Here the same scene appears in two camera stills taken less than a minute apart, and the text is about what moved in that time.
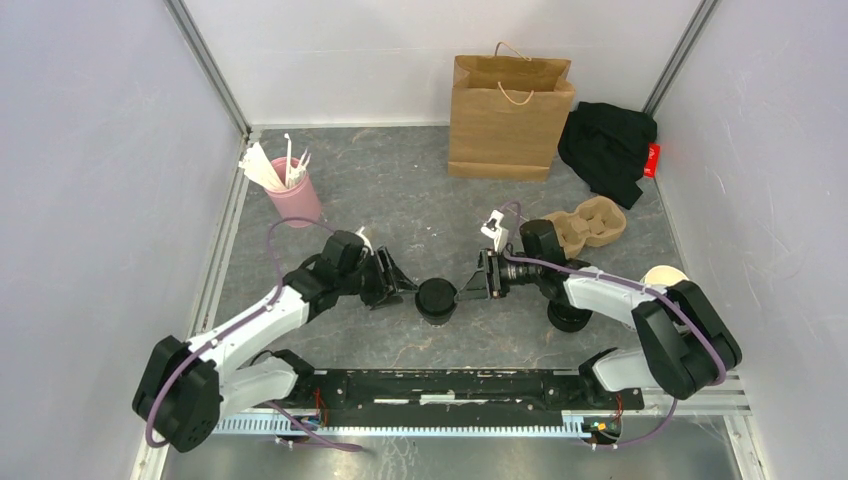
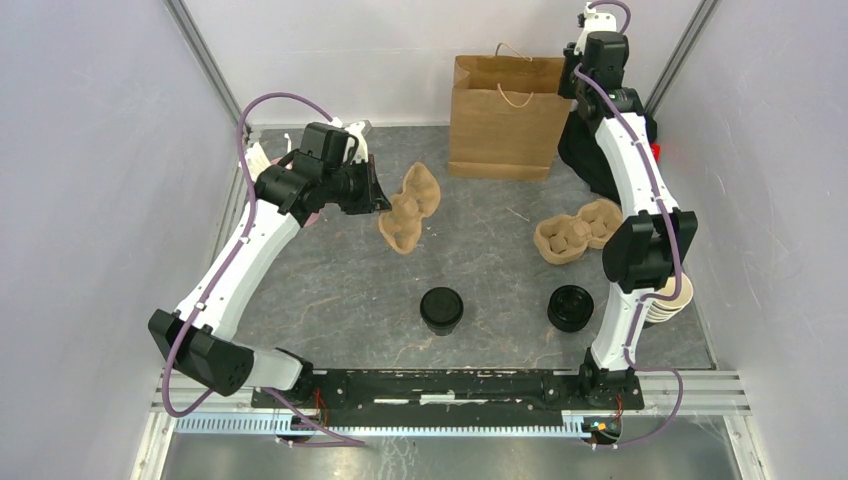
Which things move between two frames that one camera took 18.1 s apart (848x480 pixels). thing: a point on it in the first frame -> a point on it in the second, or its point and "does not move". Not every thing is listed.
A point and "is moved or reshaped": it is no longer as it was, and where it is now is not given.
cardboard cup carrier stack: (596, 221) does not move
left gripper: (382, 290) -> (364, 205)
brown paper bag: (508, 115) does not move
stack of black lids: (565, 317) does not move
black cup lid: (436, 295) is moved or reshaped
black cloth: (607, 145) does not move
